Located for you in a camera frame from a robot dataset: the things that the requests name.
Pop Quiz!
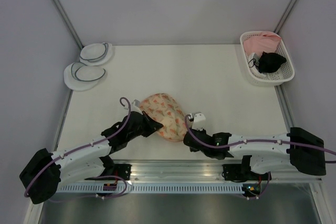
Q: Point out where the floral mesh laundry bag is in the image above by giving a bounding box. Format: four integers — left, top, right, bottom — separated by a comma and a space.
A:
140, 93, 187, 142

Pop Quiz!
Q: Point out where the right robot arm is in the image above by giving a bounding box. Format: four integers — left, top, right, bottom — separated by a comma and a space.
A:
183, 127, 327, 179

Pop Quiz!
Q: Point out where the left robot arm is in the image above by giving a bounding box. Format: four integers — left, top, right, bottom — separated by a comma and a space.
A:
19, 111, 163, 204

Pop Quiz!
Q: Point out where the lower white mesh laundry bag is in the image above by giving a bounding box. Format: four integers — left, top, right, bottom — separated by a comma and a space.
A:
64, 62, 107, 91

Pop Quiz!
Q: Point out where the white mesh laundry bag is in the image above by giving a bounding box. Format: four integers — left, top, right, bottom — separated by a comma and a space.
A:
79, 42, 114, 66
64, 62, 107, 91

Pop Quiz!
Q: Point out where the upper white mesh laundry bag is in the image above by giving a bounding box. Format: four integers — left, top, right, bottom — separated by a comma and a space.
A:
79, 42, 114, 66

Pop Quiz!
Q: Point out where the white garment in basket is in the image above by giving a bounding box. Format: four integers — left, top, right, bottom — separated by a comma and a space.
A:
248, 52, 268, 79

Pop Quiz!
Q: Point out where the white plastic basket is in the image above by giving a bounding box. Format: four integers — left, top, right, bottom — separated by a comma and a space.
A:
237, 31, 295, 87

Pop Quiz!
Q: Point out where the black garment in basket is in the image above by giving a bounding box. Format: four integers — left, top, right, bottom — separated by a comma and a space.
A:
258, 52, 287, 73

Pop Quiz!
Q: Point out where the pink garment in basket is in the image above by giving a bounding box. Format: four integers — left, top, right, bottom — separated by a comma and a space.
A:
243, 31, 281, 56

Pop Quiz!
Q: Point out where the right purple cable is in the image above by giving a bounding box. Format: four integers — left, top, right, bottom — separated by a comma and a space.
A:
184, 115, 336, 200

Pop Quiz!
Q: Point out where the purple cable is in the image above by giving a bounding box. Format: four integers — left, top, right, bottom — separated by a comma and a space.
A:
184, 115, 336, 200
24, 97, 132, 204

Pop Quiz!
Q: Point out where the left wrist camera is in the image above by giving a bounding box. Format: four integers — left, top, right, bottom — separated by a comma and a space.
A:
131, 100, 142, 114

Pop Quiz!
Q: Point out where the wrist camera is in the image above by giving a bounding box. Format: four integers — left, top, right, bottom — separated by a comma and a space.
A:
131, 100, 142, 114
188, 112, 206, 131

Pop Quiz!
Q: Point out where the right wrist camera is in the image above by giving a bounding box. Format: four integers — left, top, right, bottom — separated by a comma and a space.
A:
188, 112, 206, 131

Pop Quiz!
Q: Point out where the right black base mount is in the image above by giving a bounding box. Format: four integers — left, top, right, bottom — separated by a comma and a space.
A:
222, 163, 272, 200

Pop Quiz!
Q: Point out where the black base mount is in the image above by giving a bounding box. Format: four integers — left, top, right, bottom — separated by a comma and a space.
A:
222, 163, 272, 200
86, 164, 131, 192

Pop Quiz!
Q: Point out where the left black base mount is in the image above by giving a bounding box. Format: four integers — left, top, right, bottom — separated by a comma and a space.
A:
86, 164, 131, 192

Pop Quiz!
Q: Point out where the aluminium front rail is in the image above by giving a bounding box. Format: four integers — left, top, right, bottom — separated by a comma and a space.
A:
36, 159, 323, 183

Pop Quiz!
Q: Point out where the white slotted cable duct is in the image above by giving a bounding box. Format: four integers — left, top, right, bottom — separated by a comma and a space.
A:
57, 182, 244, 194

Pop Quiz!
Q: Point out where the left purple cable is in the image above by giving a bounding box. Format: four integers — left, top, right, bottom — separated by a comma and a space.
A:
24, 97, 132, 204

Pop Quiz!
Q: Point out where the right aluminium corner post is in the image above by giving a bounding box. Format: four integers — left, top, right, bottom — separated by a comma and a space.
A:
273, 0, 298, 34

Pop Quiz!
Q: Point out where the aluminium corner post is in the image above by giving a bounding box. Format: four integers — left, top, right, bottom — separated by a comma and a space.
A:
273, 0, 298, 34
51, 0, 83, 50

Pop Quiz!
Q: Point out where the left aluminium corner post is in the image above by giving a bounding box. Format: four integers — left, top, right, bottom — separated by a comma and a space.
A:
51, 0, 83, 50

